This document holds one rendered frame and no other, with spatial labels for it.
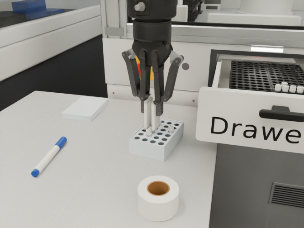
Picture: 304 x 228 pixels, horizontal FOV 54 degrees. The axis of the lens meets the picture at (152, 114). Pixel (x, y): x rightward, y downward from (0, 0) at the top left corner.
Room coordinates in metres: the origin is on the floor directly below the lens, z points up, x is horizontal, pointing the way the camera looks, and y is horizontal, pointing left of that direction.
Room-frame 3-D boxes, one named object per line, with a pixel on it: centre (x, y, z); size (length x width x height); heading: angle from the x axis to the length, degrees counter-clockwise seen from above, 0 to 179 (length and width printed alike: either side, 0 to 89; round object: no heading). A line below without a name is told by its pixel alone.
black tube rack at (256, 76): (0.68, -0.28, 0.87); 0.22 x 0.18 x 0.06; 166
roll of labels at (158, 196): (0.39, -0.01, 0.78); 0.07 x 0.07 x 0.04
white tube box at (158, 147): (0.60, -0.01, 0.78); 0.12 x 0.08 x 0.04; 155
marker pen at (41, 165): (0.54, 0.22, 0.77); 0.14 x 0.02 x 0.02; 171
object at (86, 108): (0.78, 0.19, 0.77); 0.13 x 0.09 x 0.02; 166
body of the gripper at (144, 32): (0.59, 0.00, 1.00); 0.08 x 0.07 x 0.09; 65
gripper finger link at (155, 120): (0.59, -0.01, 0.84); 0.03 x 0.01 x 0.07; 155
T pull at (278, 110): (0.46, -0.22, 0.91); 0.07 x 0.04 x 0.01; 76
